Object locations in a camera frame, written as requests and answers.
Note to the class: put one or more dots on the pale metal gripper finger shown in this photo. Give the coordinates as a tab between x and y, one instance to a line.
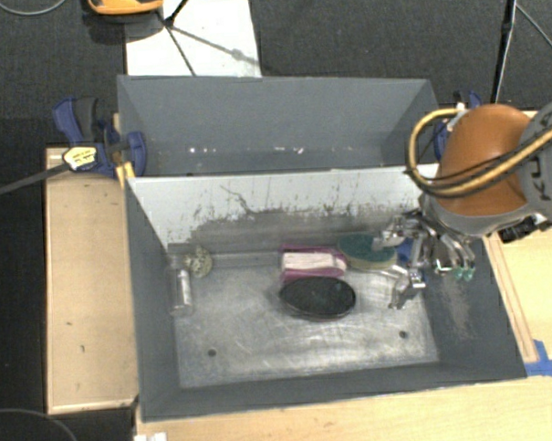
387	238
406	288

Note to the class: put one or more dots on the green round sponge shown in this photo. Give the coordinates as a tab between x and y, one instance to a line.
361	250

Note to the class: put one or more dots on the purple and white sponge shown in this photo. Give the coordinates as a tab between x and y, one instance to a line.
307	261

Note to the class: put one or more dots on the black oval dish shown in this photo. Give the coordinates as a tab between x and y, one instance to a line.
317	299

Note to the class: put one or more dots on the grey metal bin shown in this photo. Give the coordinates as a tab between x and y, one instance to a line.
308	341

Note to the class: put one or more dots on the pale speckled ball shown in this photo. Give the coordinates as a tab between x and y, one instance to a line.
200	263

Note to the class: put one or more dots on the pale wood board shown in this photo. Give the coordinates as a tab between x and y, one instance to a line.
89	287

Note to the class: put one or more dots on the black cylinder on white bracket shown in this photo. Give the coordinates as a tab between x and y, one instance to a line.
518	229

